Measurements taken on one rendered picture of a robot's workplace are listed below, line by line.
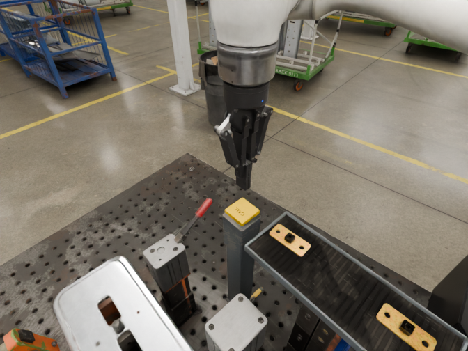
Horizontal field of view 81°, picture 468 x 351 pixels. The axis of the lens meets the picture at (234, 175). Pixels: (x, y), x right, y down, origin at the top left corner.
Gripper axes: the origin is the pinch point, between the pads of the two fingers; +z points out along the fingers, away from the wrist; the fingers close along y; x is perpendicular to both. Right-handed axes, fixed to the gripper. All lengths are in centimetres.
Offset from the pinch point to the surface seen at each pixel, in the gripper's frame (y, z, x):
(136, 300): 27.9, 27.1, -6.8
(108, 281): 30.5, 27.1, -15.8
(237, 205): 0.0, 11.2, -1.8
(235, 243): 3.5, 19.6, 1.5
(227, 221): 3.5, 13.9, -1.4
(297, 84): -280, 116, -177
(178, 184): -17, 57, -63
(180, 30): -171, 50, -282
